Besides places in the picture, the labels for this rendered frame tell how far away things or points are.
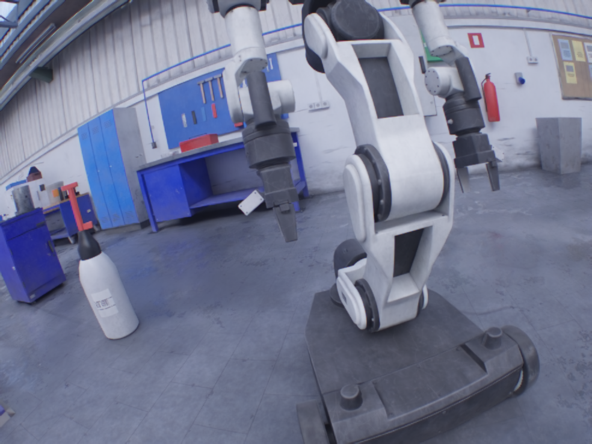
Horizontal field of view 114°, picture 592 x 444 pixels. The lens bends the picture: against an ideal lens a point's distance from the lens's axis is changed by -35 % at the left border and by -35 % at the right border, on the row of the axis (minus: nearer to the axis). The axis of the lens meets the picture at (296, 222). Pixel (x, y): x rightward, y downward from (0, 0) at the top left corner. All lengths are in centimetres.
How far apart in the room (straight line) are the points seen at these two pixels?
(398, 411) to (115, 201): 442
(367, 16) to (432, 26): 18
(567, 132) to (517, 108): 75
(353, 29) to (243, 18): 21
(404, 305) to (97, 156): 452
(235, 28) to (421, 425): 87
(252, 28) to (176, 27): 413
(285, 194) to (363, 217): 14
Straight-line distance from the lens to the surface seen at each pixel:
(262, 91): 51
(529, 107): 431
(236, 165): 395
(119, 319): 156
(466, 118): 68
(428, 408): 65
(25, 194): 301
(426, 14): 77
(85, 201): 574
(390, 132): 51
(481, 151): 67
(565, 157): 397
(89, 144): 490
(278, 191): 48
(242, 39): 60
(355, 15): 64
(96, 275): 148
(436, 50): 75
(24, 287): 286
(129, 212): 449
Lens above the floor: 71
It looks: 15 degrees down
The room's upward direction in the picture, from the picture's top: 11 degrees counter-clockwise
